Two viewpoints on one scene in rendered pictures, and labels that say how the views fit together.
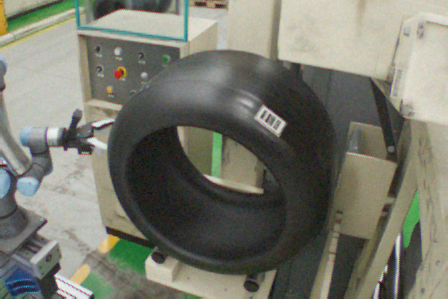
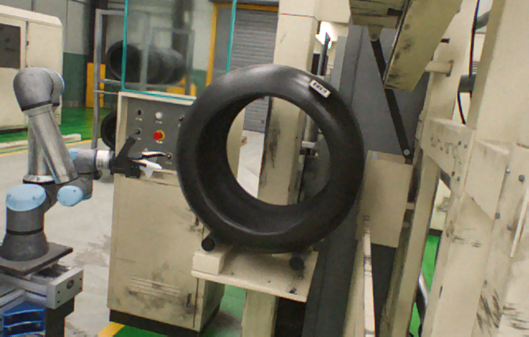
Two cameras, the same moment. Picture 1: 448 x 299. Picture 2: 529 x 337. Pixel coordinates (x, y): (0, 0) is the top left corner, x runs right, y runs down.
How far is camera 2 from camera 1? 60 cm
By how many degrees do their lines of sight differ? 21
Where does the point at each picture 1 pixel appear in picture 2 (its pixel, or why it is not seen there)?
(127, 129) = (205, 105)
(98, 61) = (137, 125)
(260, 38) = not seen: hidden behind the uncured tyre
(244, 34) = not seen: hidden behind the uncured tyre
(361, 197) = (384, 201)
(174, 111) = (247, 85)
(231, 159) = (268, 181)
